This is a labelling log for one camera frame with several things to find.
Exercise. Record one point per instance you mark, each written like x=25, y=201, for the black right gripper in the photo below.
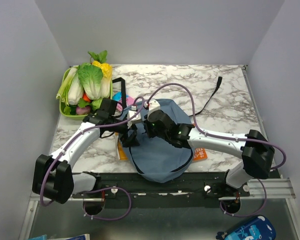
x=147, y=127

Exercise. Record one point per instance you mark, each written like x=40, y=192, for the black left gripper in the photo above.
x=131, y=140

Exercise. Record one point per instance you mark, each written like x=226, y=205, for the blue student backpack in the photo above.
x=154, y=158

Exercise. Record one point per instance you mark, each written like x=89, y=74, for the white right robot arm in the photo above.
x=255, y=152

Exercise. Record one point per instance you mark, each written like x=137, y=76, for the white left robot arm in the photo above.
x=72, y=150

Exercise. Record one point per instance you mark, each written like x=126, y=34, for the orange book under backpack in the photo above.
x=120, y=154

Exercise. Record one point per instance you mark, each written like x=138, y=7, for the round green cabbage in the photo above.
x=96, y=103

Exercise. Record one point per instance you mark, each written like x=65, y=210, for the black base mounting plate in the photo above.
x=191, y=189

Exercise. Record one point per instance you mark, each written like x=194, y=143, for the orange treehouse story book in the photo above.
x=200, y=155

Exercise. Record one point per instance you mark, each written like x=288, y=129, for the purple onion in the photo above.
x=83, y=110

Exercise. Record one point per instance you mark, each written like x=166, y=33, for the orange carrot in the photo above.
x=86, y=98

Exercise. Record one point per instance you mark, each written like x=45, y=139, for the green leaf napa cabbage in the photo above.
x=90, y=77

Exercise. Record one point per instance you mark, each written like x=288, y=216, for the white green leek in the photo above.
x=67, y=79

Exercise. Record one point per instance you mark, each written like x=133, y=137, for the yellow leaf napa cabbage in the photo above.
x=100, y=60

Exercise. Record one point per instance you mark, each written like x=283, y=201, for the blue book at bottom edge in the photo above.
x=77, y=237

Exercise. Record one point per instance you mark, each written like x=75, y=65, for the blue shark pencil case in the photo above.
x=256, y=228

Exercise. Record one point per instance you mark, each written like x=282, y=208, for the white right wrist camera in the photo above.
x=153, y=106

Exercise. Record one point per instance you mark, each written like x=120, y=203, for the aluminium rail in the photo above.
x=276, y=188

